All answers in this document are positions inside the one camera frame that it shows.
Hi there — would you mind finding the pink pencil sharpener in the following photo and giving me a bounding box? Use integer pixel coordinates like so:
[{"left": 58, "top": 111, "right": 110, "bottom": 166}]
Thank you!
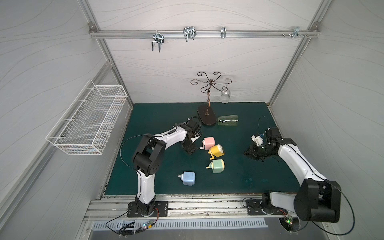
[{"left": 200, "top": 137, "right": 216, "bottom": 151}]

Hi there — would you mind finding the white wire basket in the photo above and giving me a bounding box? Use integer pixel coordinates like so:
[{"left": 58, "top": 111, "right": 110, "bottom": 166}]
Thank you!
[{"left": 46, "top": 80, "right": 128, "bottom": 155}]

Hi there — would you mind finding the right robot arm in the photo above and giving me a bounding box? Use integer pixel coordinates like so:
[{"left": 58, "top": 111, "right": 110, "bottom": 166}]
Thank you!
[{"left": 244, "top": 127, "right": 346, "bottom": 225}]

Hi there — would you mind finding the green pencil sharpener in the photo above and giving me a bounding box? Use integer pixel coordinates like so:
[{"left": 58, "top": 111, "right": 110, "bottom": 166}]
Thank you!
[{"left": 206, "top": 159, "right": 225, "bottom": 174}]

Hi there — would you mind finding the aluminium top rail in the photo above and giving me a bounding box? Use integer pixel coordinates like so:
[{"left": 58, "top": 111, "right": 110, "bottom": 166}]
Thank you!
[{"left": 90, "top": 28, "right": 321, "bottom": 40}]

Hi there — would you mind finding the yellow pencil sharpener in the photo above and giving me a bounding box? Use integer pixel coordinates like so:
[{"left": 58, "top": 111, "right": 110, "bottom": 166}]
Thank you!
[{"left": 208, "top": 144, "right": 225, "bottom": 160}]

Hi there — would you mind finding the white vent grille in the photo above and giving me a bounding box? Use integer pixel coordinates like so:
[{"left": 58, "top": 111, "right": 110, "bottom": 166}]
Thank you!
[{"left": 92, "top": 218, "right": 269, "bottom": 232}]

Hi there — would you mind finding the small metal ring hook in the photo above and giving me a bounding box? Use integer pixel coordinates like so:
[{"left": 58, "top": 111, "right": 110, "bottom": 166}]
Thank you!
[{"left": 221, "top": 27, "right": 227, "bottom": 39}]

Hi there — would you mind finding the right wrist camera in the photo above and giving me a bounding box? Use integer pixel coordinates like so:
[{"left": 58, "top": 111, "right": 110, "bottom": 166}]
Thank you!
[{"left": 251, "top": 135, "right": 264, "bottom": 146}]

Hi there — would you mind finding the metal clamp hook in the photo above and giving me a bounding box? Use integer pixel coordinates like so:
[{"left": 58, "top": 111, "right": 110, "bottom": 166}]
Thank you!
[{"left": 282, "top": 27, "right": 309, "bottom": 39}]

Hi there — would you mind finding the metal double hook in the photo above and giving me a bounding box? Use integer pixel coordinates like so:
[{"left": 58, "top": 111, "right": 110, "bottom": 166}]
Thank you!
[{"left": 152, "top": 33, "right": 165, "bottom": 53}]

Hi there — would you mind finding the blue pencil sharpener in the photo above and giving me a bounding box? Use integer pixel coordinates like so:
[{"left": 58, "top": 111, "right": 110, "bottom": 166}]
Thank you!
[{"left": 178, "top": 172, "right": 196, "bottom": 186}]

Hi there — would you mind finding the copper wine glass stand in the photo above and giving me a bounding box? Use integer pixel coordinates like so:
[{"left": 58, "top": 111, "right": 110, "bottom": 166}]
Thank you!
[{"left": 190, "top": 72, "right": 233, "bottom": 126}]

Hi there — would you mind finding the metal wire hook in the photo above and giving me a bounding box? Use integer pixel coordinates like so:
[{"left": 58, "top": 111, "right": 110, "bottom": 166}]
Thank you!
[{"left": 183, "top": 27, "right": 197, "bottom": 42}]

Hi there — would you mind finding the clear hanging wine glass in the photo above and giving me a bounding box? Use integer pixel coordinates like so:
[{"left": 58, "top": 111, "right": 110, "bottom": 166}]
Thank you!
[{"left": 221, "top": 78, "right": 232, "bottom": 104}]

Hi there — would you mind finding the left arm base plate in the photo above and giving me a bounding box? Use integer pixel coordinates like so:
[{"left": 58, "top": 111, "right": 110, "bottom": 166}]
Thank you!
[{"left": 127, "top": 201, "right": 169, "bottom": 218}]

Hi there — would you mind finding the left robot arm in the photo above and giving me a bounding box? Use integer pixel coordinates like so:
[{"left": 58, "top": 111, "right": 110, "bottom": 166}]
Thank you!
[{"left": 131, "top": 116, "right": 202, "bottom": 216}]

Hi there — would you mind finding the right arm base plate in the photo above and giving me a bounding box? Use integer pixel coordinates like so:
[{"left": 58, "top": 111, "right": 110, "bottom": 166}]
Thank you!
[{"left": 243, "top": 198, "right": 288, "bottom": 216}]

